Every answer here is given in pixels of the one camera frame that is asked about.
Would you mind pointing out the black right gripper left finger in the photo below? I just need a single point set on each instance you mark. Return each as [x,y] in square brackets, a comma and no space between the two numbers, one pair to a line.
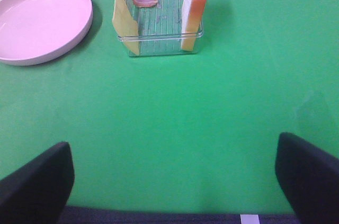
[38,191]

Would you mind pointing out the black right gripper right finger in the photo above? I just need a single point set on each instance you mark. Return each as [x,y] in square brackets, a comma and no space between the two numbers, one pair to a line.
[308,177]

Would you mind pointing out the yellow cheese slice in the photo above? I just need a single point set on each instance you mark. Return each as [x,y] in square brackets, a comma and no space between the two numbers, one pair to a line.
[125,26]

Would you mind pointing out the green table cloth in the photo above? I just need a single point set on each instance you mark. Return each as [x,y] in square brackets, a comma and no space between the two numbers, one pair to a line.
[186,133]

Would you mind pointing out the pink round plate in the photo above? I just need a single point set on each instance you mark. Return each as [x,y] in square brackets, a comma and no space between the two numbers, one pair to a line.
[38,31]

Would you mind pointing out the clear right plastic container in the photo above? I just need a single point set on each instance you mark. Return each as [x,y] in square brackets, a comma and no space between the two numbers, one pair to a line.
[159,29]

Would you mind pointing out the standing white bread slice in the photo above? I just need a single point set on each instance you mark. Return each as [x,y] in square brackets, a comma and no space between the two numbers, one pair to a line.
[191,16]

